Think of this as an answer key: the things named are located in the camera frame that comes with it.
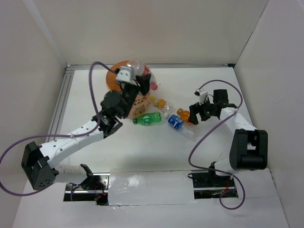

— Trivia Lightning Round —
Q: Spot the clear bottle yellow cap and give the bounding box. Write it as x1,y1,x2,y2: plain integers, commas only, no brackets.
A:
149,95,173,113

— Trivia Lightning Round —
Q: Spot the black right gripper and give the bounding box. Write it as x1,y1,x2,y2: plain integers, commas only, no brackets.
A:
188,96,216,125

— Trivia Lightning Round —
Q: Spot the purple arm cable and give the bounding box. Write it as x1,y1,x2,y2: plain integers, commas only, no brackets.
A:
188,80,246,210
0,61,122,197

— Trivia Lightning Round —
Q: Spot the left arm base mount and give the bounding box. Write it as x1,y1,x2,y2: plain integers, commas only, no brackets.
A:
63,164,110,206

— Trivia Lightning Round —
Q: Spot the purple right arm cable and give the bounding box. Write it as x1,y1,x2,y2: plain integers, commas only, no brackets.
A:
188,80,246,210

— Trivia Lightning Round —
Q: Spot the clear bottle red label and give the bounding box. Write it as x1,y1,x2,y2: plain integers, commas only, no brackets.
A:
126,60,158,91

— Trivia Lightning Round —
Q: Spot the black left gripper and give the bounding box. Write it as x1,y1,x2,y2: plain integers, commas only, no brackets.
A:
121,71,152,119

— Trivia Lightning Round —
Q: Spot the green plastic soda bottle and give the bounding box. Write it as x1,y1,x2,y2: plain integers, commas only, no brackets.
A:
133,112,162,126

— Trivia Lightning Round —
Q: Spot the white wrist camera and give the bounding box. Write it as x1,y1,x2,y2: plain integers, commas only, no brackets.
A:
194,88,208,105
116,66,136,85

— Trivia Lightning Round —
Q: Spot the orange juice bottle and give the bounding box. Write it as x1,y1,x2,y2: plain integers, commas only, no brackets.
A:
176,108,191,125

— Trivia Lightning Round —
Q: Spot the orange capybara plastic bin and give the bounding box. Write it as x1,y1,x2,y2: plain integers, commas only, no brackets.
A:
105,60,152,119

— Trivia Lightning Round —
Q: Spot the aluminium frame rail back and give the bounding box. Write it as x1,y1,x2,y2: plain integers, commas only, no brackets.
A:
66,63,236,71

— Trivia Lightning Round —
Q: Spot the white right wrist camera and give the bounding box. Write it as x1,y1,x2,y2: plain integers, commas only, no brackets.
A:
194,88,208,105

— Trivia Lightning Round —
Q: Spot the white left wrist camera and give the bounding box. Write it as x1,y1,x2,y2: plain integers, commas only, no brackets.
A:
116,66,136,85

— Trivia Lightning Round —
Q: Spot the aluminium frame rail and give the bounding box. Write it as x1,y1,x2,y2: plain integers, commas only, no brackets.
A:
48,66,75,134
66,63,236,71

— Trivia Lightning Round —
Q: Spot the clear bottle blue label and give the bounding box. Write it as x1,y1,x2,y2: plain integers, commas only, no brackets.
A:
164,113,197,141

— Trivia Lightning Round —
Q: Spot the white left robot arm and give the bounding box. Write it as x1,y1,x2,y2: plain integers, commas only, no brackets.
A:
21,71,152,191

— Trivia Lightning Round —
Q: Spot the aluminium frame rail left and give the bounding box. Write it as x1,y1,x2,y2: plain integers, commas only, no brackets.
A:
48,66,75,134

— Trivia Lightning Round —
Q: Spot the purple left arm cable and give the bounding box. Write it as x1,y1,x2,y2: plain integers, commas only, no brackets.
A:
0,61,122,197

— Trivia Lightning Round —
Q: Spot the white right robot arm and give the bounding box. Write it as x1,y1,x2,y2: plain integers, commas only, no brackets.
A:
188,89,268,186

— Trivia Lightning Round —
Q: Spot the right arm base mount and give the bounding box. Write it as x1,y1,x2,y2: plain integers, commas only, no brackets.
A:
187,171,238,200

